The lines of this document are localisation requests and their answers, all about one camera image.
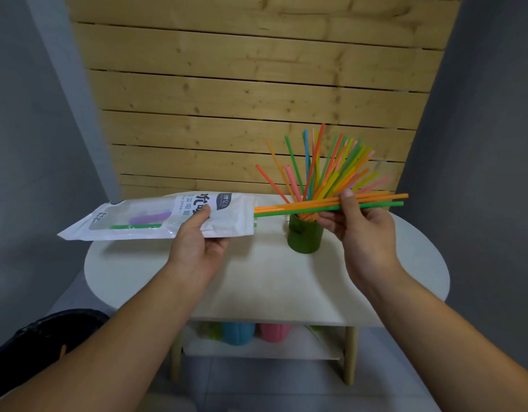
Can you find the white plastic straw packet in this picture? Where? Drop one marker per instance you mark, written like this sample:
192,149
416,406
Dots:
135,218

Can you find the person's left thumb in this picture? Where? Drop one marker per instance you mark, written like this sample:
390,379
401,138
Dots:
197,219

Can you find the green straw holder cup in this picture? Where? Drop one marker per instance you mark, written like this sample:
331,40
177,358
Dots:
304,238

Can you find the person's right forearm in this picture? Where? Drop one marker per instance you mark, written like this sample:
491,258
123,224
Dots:
452,351

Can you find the person's right hand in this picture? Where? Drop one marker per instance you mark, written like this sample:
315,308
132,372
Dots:
369,244

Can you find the green drinking straw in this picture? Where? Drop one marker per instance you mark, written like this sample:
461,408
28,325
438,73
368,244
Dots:
298,210

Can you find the blue ribbed cup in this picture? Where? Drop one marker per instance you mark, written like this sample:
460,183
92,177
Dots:
238,333

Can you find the purple straw inside packet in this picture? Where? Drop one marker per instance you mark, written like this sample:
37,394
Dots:
150,217

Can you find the black bin with bag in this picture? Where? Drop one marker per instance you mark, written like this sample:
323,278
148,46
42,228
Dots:
36,343

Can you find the person's right thumb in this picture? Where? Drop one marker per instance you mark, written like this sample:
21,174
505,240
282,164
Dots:
351,206

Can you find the wooden slat panel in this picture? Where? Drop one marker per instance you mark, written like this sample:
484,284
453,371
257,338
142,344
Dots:
255,90

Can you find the person's left hand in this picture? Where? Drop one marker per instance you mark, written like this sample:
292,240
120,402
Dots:
191,248

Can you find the yellow-green ribbed cup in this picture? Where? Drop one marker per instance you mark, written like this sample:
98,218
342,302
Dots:
211,330

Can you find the orange drinking straw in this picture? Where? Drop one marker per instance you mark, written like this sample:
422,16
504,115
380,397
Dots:
289,208
298,204

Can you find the pink ribbed cup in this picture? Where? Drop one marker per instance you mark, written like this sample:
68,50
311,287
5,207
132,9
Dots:
274,332

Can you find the bunch of colourful straws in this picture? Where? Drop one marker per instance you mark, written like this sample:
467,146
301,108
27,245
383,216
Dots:
328,171

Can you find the white oval side table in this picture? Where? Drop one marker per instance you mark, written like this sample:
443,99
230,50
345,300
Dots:
272,278

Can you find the person's left forearm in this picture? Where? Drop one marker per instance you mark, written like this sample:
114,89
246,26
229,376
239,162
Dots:
118,338

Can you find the green straw inside packet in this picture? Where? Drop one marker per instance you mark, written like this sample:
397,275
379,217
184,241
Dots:
135,226

